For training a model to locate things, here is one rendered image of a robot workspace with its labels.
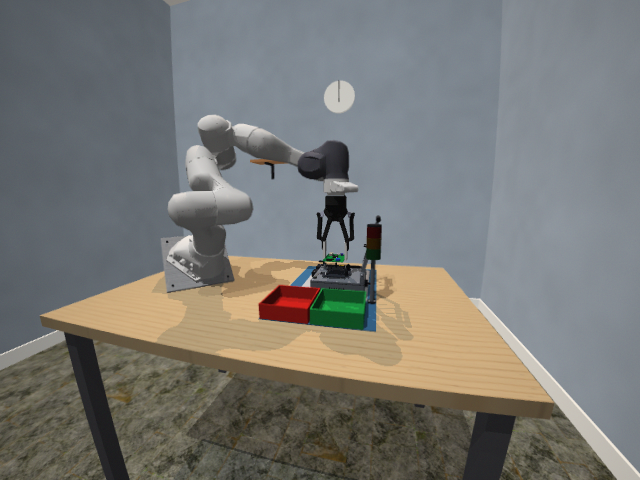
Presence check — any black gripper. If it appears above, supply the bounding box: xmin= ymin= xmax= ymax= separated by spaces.
xmin=317 ymin=195 xmax=355 ymax=261

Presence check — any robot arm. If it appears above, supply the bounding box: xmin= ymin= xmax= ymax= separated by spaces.
xmin=166 ymin=115 xmax=358 ymax=282

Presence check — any green circuit board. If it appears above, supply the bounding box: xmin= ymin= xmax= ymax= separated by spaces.
xmin=323 ymin=252 xmax=344 ymax=262

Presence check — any red open-top bin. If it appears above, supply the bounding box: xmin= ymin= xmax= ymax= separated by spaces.
xmin=258 ymin=285 xmax=320 ymax=324

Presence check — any green bin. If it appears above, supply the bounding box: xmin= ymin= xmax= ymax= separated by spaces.
xmin=310 ymin=288 xmax=366 ymax=330

